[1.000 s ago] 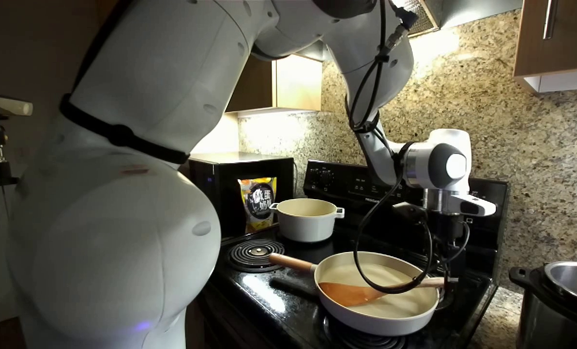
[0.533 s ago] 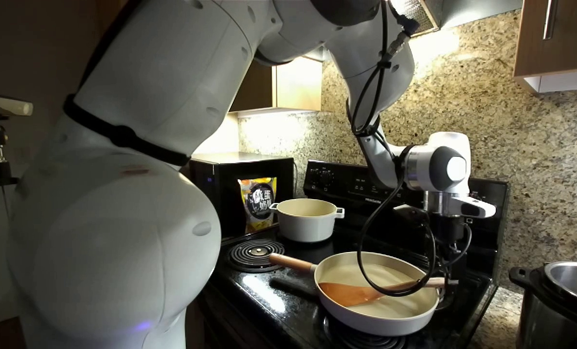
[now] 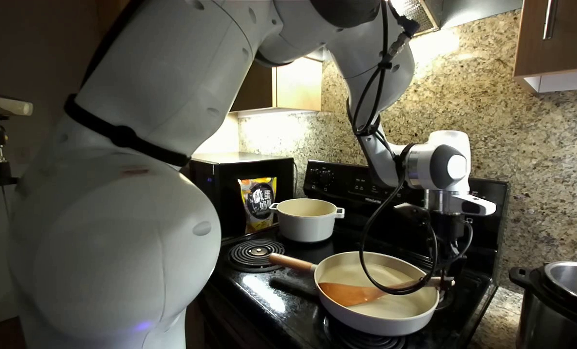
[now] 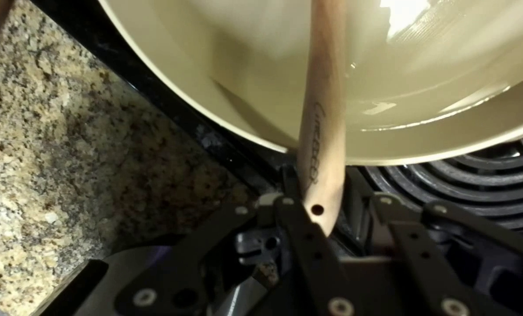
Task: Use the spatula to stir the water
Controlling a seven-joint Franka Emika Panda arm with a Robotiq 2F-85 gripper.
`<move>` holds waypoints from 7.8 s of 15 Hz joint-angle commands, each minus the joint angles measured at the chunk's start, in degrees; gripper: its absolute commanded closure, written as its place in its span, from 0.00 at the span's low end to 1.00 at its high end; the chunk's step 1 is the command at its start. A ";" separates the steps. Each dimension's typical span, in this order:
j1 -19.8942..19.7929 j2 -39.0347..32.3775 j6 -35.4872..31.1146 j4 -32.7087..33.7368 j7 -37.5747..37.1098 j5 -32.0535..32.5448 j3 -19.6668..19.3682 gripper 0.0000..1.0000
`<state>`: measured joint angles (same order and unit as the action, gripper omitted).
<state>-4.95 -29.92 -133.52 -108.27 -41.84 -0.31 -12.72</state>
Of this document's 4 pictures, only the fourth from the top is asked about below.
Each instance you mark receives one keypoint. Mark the black coil burner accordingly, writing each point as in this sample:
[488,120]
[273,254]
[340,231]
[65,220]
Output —
[482,187]

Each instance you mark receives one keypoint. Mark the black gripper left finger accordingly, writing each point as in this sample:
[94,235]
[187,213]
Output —
[307,257]

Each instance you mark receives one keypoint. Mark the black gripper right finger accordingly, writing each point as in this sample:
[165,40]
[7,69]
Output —
[424,264]

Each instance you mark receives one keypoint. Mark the wooden spatula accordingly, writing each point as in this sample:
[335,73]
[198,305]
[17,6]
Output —
[324,117]

